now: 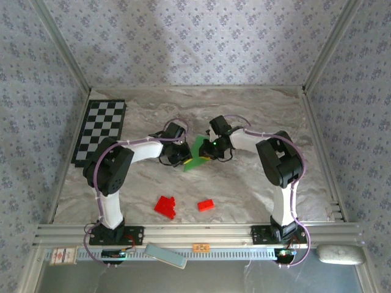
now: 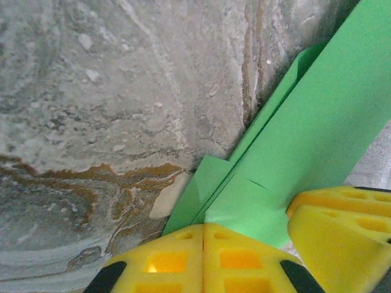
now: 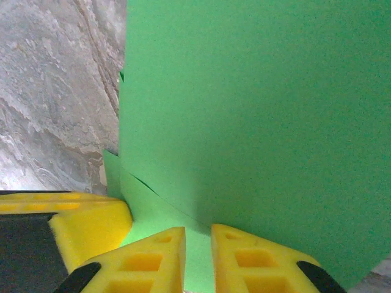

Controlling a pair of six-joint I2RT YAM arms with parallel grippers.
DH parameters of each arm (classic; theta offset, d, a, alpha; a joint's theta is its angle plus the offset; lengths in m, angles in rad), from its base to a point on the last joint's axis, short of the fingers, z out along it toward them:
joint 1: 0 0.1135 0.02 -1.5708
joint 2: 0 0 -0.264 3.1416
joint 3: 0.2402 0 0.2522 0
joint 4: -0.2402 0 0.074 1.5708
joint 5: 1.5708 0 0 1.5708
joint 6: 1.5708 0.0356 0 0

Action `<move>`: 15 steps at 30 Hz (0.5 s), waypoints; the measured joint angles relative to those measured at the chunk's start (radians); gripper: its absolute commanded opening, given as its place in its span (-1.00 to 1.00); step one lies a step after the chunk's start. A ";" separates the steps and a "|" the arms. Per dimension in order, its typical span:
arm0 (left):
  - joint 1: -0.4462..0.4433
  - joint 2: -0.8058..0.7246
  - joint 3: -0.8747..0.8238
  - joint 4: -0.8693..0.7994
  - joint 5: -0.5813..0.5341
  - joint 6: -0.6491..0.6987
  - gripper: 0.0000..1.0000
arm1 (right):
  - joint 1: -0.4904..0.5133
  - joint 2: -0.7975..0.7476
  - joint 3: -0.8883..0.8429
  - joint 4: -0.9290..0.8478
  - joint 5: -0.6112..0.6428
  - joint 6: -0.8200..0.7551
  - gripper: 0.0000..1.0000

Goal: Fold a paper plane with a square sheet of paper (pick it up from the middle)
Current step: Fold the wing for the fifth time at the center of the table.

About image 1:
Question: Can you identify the small red toy brick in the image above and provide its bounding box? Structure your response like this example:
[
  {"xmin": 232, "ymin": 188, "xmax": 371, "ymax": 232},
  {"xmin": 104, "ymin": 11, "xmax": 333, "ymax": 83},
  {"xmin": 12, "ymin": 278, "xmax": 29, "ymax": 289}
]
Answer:
[{"xmin": 197, "ymin": 198, "xmax": 215, "ymax": 212}]

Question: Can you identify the large red brick assembly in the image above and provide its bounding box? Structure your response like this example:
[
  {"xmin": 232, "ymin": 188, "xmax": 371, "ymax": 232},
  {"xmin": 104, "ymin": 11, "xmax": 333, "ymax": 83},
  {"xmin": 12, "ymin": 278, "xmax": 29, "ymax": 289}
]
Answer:
[{"xmin": 153, "ymin": 195, "xmax": 177, "ymax": 220}]

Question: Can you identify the black and grey checkerboard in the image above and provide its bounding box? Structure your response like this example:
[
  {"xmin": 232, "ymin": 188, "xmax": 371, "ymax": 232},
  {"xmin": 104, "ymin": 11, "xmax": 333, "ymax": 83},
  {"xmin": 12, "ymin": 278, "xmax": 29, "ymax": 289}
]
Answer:
[{"xmin": 70, "ymin": 99, "xmax": 127, "ymax": 167}]

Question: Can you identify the grey-blue flat block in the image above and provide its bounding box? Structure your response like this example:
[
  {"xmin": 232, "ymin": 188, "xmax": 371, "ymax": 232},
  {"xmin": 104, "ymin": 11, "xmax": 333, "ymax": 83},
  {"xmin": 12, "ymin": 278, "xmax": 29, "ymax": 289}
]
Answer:
[{"xmin": 143, "ymin": 243, "xmax": 188, "ymax": 269}]

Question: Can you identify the red and white card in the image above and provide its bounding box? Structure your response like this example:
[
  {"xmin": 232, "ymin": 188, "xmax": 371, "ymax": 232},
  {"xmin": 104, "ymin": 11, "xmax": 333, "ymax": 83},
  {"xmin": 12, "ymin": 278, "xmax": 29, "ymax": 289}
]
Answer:
[{"xmin": 48, "ymin": 247, "xmax": 77, "ymax": 266}]

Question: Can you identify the grey stone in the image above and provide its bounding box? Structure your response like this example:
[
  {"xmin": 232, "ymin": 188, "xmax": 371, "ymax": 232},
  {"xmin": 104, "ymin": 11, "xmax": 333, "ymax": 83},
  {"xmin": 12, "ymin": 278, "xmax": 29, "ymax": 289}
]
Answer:
[{"xmin": 316, "ymin": 244, "xmax": 366, "ymax": 265}]

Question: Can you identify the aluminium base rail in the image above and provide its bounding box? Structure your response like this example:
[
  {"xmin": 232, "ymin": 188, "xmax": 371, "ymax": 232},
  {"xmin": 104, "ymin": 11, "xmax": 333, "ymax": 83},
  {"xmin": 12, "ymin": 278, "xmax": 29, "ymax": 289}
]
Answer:
[{"xmin": 32, "ymin": 222, "xmax": 366, "ymax": 248}]

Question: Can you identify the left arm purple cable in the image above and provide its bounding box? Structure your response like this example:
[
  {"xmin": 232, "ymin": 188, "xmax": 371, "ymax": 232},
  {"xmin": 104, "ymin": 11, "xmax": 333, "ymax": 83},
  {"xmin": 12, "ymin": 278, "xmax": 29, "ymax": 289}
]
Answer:
[{"xmin": 82, "ymin": 118, "xmax": 189, "ymax": 269}]

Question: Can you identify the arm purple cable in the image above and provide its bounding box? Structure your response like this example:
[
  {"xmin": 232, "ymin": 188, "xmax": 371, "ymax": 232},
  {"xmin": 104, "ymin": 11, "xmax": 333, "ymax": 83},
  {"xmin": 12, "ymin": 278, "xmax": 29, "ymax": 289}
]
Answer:
[
  {"xmin": 82, "ymin": 118, "xmax": 189, "ymax": 269},
  {"xmin": 222, "ymin": 114, "xmax": 311, "ymax": 269}
]

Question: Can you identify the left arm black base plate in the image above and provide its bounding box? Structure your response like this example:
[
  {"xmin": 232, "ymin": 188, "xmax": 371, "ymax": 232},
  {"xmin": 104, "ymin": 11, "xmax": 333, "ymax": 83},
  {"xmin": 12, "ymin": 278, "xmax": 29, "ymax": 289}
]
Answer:
[{"xmin": 89, "ymin": 225, "xmax": 145, "ymax": 246}]

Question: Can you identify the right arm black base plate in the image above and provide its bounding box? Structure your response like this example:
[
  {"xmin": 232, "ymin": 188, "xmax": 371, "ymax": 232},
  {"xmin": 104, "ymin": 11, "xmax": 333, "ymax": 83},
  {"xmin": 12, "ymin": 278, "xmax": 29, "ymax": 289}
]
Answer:
[{"xmin": 250, "ymin": 225, "xmax": 307, "ymax": 245}]

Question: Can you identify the grey slotted cable duct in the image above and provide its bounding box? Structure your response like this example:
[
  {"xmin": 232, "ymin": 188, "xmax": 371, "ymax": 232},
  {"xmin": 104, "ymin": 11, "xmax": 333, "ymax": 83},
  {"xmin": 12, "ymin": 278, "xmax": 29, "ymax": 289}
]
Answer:
[{"xmin": 75, "ymin": 247, "xmax": 277, "ymax": 262}]

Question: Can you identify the aluminium side rail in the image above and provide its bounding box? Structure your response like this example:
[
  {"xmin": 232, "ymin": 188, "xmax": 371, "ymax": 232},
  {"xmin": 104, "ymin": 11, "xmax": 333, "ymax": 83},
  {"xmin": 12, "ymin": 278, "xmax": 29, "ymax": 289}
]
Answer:
[
  {"xmin": 301, "ymin": 90, "xmax": 349, "ymax": 222},
  {"xmin": 45, "ymin": 88, "xmax": 92, "ymax": 224}
]

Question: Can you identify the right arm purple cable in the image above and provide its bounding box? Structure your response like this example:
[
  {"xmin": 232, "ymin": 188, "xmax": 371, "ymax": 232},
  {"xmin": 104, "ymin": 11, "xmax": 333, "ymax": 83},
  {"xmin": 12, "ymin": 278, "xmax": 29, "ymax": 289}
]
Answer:
[{"xmin": 222, "ymin": 114, "xmax": 311, "ymax": 269}]

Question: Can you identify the aluminium corner post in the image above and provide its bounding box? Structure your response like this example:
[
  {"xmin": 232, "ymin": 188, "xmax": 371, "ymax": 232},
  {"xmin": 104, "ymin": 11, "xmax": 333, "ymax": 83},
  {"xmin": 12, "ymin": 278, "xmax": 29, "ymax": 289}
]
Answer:
[
  {"xmin": 30, "ymin": 0, "xmax": 92, "ymax": 92},
  {"xmin": 302, "ymin": 0, "xmax": 365, "ymax": 92}
]

